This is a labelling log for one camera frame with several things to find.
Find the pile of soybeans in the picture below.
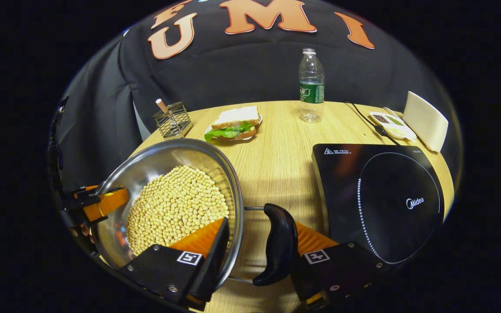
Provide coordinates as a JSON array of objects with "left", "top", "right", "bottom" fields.
[{"left": 125, "top": 165, "right": 229, "bottom": 256}]

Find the black backdrop cloth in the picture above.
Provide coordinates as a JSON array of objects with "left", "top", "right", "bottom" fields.
[{"left": 53, "top": 0, "right": 451, "bottom": 192}]

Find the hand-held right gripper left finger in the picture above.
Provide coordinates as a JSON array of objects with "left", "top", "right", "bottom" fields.
[{"left": 118, "top": 217, "right": 230, "bottom": 311}]

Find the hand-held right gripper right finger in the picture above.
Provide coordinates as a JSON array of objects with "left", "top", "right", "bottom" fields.
[{"left": 292, "top": 222, "right": 390, "bottom": 310}]

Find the clear plastic water bottle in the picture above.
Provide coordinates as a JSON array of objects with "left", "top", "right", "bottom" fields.
[{"left": 299, "top": 48, "right": 325, "bottom": 123}]

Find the metal wire holder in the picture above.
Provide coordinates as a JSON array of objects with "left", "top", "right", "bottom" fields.
[{"left": 153, "top": 101, "right": 192, "bottom": 139}]

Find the white divided seasoning dish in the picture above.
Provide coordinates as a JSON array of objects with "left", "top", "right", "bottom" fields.
[{"left": 370, "top": 111, "right": 417, "bottom": 140}]

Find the black power cable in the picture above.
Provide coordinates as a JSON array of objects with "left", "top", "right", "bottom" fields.
[{"left": 343, "top": 101, "right": 401, "bottom": 145}]

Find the black induction cooktop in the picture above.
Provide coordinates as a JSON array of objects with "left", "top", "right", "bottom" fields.
[{"left": 311, "top": 143, "right": 445, "bottom": 265}]

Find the white toaster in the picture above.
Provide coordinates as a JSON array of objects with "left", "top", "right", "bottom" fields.
[{"left": 403, "top": 91, "right": 449, "bottom": 153}]

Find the wooden stick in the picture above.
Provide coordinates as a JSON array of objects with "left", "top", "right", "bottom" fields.
[{"left": 156, "top": 99, "right": 175, "bottom": 127}]

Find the lettuce sandwich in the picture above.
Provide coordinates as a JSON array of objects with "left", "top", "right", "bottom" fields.
[{"left": 204, "top": 106, "right": 261, "bottom": 142}]

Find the stainless steel pot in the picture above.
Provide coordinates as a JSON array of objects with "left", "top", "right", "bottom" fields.
[{"left": 90, "top": 138, "right": 299, "bottom": 287}]

